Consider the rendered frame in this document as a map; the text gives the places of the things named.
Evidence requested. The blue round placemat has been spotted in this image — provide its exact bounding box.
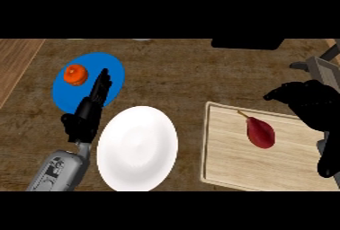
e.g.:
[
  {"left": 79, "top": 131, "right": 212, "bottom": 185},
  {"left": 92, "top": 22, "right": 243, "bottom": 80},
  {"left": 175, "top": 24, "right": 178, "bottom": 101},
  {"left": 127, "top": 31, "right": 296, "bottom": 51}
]
[{"left": 52, "top": 51, "right": 126, "bottom": 115}]

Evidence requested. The orange round fruit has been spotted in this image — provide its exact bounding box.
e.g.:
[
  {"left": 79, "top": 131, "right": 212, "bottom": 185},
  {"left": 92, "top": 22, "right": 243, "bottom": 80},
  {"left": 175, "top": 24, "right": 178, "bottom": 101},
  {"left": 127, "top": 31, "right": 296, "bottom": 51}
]
[{"left": 62, "top": 64, "right": 90, "bottom": 86}]

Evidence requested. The pale wooden tray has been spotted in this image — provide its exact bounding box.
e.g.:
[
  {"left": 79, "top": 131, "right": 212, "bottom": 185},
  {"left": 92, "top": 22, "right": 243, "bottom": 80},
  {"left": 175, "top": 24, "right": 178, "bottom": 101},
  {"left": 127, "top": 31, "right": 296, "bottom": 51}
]
[{"left": 200, "top": 101, "right": 340, "bottom": 192}]

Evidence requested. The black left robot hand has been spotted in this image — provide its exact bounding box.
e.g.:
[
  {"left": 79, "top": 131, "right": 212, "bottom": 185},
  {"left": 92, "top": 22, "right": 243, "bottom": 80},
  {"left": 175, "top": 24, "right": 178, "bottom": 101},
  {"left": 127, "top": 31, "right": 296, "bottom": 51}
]
[{"left": 59, "top": 67, "right": 113, "bottom": 145}]

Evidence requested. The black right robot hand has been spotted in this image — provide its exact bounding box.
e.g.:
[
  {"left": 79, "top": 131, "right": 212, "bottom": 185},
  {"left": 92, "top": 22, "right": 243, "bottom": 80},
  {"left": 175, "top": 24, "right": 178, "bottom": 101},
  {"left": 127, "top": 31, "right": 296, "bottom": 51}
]
[{"left": 263, "top": 80, "right": 340, "bottom": 179}]

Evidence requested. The red pear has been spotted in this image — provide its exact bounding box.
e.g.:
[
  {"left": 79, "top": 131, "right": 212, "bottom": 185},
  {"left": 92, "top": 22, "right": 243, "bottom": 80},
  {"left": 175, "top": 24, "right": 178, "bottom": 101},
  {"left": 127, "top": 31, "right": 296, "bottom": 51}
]
[{"left": 237, "top": 110, "right": 278, "bottom": 150}]

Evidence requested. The white round plate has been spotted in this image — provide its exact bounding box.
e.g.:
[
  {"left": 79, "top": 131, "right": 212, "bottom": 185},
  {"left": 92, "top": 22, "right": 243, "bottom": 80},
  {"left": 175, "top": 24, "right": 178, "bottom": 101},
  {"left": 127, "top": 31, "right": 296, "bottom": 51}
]
[{"left": 96, "top": 105, "right": 179, "bottom": 192}]

